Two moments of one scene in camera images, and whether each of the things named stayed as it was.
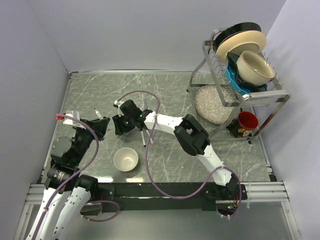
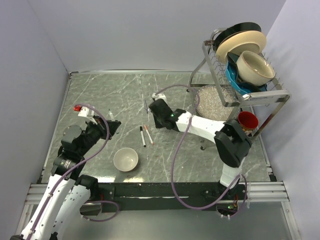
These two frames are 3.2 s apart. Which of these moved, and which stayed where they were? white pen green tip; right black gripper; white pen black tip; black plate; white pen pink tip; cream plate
Moved: right black gripper; white pen green tip
Stayed: white pen black tip; black plate; white pen pink tip; cream plate
